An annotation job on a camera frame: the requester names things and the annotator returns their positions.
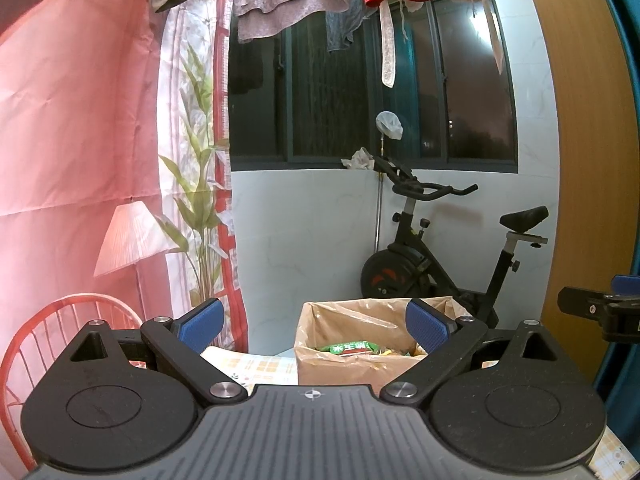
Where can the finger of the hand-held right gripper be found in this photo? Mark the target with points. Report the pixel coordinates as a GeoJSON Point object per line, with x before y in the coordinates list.
{"type": "Point", "coordinates": [627, 284]}
{"type": "Point", "coordinates": [582, 302]}

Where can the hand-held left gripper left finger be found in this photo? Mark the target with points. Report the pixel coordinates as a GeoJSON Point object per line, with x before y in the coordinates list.
{"type": "Point", "coordinates": [202, 325]}

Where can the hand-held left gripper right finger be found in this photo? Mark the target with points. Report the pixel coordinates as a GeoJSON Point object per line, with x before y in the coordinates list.
{"type": "Point", "coordinates": [427, 327]}

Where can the clear plastic bag liner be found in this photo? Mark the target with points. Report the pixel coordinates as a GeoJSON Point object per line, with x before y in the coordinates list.
{"type": "Point", "coordinates": [360, 320]}

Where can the green snack packet white print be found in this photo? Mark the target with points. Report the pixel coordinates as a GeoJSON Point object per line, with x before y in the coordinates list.
{"type": "Point", "coordinates": [350, 347]}

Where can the brown cardboard box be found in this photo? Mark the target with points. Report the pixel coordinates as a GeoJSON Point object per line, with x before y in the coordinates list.
{"type": "Point", "coordinates": [340, 370]}

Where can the black exercise bike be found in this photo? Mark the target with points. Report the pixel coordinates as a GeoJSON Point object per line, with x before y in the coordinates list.
{"type": "Point", "coordinates": [410, 270]}

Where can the yellow checkered tablecloth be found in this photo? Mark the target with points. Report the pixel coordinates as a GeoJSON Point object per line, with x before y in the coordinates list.
{"type": "Point", "coordinates": [265, 367]}

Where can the metal pole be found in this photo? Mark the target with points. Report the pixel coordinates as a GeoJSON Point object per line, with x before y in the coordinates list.
{"type": "Point", "coordinates": [378, 210]}

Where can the wooden panel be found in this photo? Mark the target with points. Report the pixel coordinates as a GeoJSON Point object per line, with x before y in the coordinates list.
{"type": "Point", "coordinates": [570, 135]}

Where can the crumpled white cloth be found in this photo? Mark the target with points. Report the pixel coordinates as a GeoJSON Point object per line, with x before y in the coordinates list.
{"type": "Point", "coordinates": [358, 159]}

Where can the white cap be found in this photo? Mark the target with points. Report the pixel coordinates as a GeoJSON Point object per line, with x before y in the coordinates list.
{"type": "Point", "coordinates": [390, 124]}

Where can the dark framed window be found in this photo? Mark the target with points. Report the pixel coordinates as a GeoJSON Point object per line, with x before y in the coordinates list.
{"type": "Point", "coordinates": [325, 110]}

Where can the white fabric belt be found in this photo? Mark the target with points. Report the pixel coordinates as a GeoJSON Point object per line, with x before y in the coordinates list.
{"type": "Point", "coordinates": [388, 50]}
{"type": "Point", "coordinates": [492, 25]}

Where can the blue-grey garment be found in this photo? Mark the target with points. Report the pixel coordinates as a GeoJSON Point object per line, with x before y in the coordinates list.
{"type": "Point", "coordinates": [342, 25]}

